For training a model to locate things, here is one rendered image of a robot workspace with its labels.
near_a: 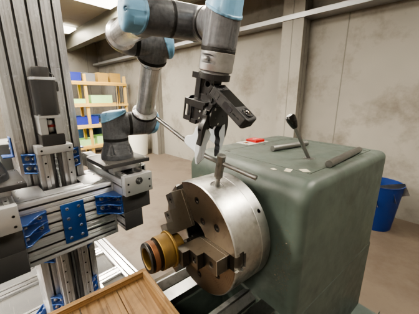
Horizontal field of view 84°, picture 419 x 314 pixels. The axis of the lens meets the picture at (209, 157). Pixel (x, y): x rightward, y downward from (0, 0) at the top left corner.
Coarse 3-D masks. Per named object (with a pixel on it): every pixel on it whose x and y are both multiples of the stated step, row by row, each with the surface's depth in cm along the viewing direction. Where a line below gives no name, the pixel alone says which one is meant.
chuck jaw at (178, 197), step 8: (176, 192) 64; (184, 192) 65; (168, 200) 65; (176, 200) 63; (184, 200) 64; (176, 208) 62; (184, 208) 63; (168, 216) 63; (176, 216) 61; (184, 216) 62; (192, 216) 64; (168, 224) 59; (176, 224) 61; (184, 224) 62; (192, 224) 63
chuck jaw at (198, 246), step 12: (192, 240) 59; (204, 240) 59; (180, 252) 55; (192, 252) 55; (204, 252) 55; (216, 252) 54; (192, 264) 56; (204, 264) 55; (216, 264) 51; (228, 264) 54; (240, 264) 54; (216, 276) 52
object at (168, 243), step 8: (168, 232) 58; (152, 240) 57; (160, 240) 56; (168, 240) 56; (176, 240) 58; (144, 248) 57; (152, 248) 54; (160, 248) 55; (168, 248) 55; (176, 248) 56; (144, 256) 58; (152, 256) 53; (160, 256) 54; (168, 256) 55; (176, 256) 56; (144, 264) 57; (152, 264) 53; (160, 264) 54; (168, 264) 55; (176, 264) 56; (152, 272) 54
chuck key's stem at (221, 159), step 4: (220, 156) 56; (224, 156) 56; (216, 160) 57; (220, 160) 56; (224, 160) 57; (216, 164) 57; (220, 164) 57; (216, 168) 58; (220, 168) 57; (216, 172) 58; (220, 172) 58; (216, 176) 58; (220, 176) 58; (216, 180) 59; (216, 184) 60
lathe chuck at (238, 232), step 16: (208, 176) 66; (192, 192) 62; (208, 192) 57; (224, 192) 58; (240, 192) 60; (192, 208) 63; (208, 208) 57; (224, 208) 55; (240, 208) 57; (208, 224) 58; (224, 224) 53; (240, 224) 54; (256, 224) 57; (224, 240) 54; (240, 240) 53; (256, 240) 56; (256, 256) 57; (192, 272) 69; (208, 272) 62; (224, 272) 56; (240, 272) 54; (208, 288) 63; (224, 288) 57
